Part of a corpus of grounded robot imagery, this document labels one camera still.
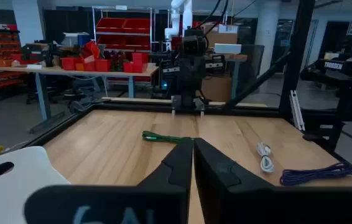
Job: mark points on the white plastic bin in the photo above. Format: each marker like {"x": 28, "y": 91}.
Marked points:
{"x": 14, "y": 193}

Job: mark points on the black aluminium table frame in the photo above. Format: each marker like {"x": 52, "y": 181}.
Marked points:
{"x": 297, "y": 46}

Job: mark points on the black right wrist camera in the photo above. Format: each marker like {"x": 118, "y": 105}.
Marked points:
{"x": 194, "y": 43}

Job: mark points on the cardboard box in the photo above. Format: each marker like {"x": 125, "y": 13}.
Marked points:
{"x": 222, "y": 35}
{"x": 216, "y": 88}

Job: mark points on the black office chair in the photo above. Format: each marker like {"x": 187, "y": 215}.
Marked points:
{"x": 82, "y": 104}

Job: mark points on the white bracket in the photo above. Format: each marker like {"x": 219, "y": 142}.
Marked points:
{"x": 297, "y": 112}

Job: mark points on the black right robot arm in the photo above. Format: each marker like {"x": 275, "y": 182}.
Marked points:
{"x": 166, "y": 77}

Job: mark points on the metal rack with red bins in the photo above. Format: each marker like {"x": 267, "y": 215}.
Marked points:
{"x": 123, "y": 26}

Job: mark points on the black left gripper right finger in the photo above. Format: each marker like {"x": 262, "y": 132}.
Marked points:
{"x": 225, "y": 193}

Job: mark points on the wooden workbench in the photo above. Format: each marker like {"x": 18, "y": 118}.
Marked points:
{"x": 70, "y": 72}

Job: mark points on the black Trossen robot arm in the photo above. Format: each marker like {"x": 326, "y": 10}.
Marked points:
{"x": 347, "y": 71}

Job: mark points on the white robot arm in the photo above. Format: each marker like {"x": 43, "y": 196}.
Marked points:
{"x": 177, "y": 28}

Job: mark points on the white box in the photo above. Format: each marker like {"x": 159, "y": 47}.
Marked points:
{"x": 227, "y": 48}

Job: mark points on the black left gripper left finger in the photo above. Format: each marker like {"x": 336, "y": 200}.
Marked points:
{"x": 163, "y": 199}

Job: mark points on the red plastic bin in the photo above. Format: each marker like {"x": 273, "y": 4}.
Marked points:
{"x": 128, "y": 67}
{"x": 102, "y": 65}
{"x": 68, "y": 63}
{"x": 92, "y": 49}
{"x": 140, "y": 62}

